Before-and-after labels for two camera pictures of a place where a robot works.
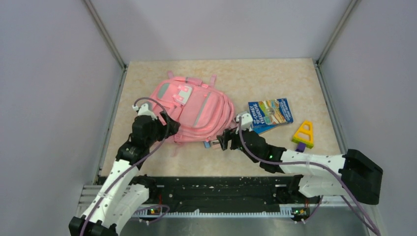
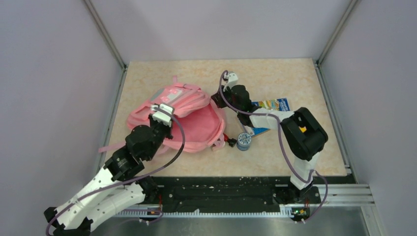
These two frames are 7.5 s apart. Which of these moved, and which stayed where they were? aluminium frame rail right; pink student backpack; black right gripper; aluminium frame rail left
Moved: black right gripper; pink student backpack
Stayed: aluminium frame rail right; aluminium frame rail left
